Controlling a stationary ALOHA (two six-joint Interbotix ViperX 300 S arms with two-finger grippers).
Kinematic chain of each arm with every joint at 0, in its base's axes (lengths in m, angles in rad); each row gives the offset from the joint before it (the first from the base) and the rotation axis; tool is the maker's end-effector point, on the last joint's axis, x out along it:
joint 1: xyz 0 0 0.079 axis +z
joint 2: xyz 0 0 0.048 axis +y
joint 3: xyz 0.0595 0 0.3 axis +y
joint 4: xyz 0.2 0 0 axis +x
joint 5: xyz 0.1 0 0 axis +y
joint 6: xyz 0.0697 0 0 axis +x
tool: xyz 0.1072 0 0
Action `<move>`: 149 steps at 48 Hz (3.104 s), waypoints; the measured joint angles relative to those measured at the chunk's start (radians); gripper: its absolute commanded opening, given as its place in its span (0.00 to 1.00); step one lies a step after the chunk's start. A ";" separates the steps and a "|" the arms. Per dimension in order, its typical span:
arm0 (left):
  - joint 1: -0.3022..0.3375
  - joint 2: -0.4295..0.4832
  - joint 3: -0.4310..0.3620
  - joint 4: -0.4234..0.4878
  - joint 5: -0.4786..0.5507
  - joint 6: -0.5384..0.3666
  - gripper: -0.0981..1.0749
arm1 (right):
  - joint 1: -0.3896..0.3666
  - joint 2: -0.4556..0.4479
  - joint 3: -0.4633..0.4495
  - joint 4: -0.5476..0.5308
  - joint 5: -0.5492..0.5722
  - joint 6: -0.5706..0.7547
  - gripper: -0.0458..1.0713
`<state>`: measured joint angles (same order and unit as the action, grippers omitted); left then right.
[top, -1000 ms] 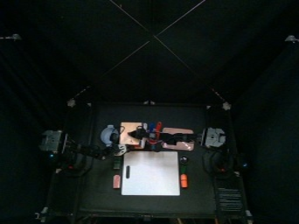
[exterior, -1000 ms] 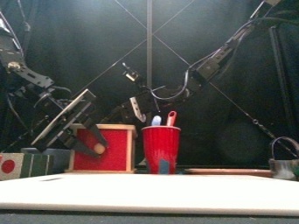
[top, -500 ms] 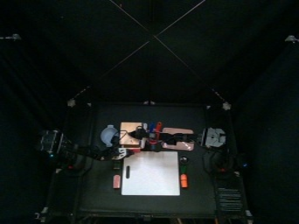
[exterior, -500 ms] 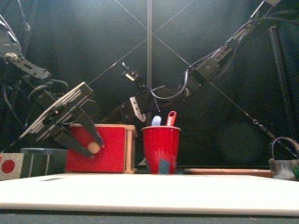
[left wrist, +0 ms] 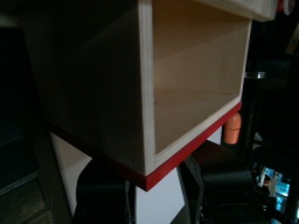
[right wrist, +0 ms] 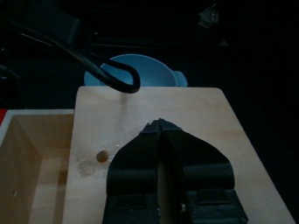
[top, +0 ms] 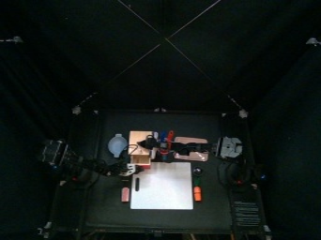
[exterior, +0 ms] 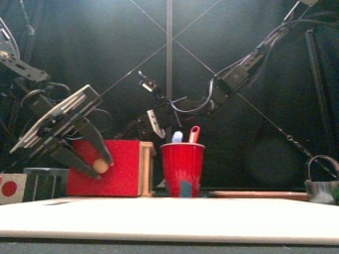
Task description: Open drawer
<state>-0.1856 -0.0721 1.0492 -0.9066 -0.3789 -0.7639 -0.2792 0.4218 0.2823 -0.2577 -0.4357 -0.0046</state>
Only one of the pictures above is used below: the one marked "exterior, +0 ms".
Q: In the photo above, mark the vertical metal frame pole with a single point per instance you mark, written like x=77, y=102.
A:
x=169, y=49

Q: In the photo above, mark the white block with red dot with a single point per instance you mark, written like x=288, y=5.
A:
x=10, y=188

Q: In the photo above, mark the white cutting board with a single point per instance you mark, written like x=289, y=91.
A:
x=176, y=218

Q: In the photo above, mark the red plastic cup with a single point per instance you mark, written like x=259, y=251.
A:
x=181, y=165

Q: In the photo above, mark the round wooden drawer knob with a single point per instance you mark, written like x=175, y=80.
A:
x=100, y=166

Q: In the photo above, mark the pink plastic tray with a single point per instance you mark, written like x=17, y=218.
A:
x=260, y=195

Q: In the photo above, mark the black frame post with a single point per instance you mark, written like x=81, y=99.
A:
x=317, y=92

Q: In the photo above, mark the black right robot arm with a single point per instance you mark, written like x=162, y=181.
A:
x=240, y=74

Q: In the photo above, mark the red wooden drawer box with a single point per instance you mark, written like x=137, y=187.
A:
x=125, y=168

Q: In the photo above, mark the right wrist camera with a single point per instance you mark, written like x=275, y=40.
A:
x=148, y=84

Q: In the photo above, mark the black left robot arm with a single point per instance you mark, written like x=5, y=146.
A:
x=21, y=69

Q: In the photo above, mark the dark slatted crate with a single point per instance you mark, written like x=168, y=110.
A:
x=44, y=183

